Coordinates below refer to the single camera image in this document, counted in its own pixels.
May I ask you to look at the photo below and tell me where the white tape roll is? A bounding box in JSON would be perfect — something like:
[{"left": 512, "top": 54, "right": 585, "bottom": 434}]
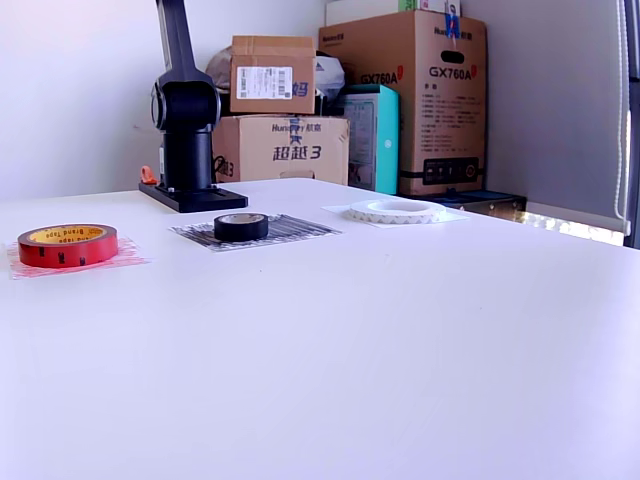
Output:
[{"left": 348, "top": 198, "right": 445, "bottom": 225}]

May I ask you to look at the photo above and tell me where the black tape roll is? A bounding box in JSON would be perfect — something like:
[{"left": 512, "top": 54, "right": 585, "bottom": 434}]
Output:
[{"left": 213, "top": 213, "right": 270, "bottom": 241}]

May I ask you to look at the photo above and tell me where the red 3M tape roll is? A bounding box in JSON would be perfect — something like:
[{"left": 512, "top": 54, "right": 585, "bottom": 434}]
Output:
[{"left": 17, "top": 223, "right": 120, "bottom": 270}]

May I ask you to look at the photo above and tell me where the black scribbled paper sheet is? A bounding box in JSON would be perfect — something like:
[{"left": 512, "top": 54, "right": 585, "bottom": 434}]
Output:
[{"left": 168, "top": 213, "right": 345, "bottom": 255}]

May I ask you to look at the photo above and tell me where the blank white paper sheet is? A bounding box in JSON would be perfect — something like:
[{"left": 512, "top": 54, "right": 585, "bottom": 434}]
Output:
[{"left": 319, "top": 201, "right": 471, "bottom": 230}]

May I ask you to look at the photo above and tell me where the Huntkey cardboard box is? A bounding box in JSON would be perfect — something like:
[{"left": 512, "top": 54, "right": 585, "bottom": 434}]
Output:
[{"left": 214, "top": 114, "right": 351, "bottom": 187}]

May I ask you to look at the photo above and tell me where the teal product box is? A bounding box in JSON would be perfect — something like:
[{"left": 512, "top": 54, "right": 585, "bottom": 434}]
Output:
[{"left": 339, "top": 83, "right": 401, "bottom": 195}]

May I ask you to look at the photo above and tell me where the white plastic bag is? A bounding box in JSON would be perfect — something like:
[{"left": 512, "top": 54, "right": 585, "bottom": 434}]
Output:
[{"left": 314, "top": 54, "right": 347, "bottom": 94}]

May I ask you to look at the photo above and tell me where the large GX760A cardboard box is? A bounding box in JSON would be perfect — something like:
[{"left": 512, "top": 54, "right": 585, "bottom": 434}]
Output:
[{"left": 319, "top": 9, "right": 489, "bottom": 197}]

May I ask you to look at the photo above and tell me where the red scribbled paper sheet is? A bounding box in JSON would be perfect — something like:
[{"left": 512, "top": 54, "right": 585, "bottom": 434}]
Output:
[{"left": 4, "top": 234, "right": 151, "bottom": 280}]

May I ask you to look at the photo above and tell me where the cardboard box with shipping label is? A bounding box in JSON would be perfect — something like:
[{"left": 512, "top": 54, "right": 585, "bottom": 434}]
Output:
[{"left": 229, "top": 34, "right": 320, "bottom": 115}]

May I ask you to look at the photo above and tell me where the grey plastic bag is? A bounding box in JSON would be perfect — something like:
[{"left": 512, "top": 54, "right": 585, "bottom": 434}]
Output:
[{"left": 207, "top": 47, "right": 234, "bottom": 94}]

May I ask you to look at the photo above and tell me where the flat white box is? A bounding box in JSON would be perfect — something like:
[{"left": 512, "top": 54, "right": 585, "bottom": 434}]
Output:
[{"left": 324, "top": 0, "right": 401, "bottom": 27}]

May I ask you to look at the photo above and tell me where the white packet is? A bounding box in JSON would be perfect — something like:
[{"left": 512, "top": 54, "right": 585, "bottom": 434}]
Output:
[{"left": 419, "top": 0, "right": 464, "bottom": 16}]

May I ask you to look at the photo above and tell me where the grey roller blind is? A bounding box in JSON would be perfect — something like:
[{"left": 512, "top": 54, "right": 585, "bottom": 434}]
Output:
[{"left": 487, "top": 0, "right": 631, "bottom": 236}]

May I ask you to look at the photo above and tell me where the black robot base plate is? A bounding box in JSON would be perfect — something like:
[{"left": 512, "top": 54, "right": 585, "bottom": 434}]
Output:
[{"left": 138, "top": 179, "right": 250, "bottom": 215}]

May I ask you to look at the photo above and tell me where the white bead pull cord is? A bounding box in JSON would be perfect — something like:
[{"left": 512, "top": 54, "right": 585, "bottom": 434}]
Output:
[{"left": 613, "top": 0, "right": 632, "bottom": 236}]

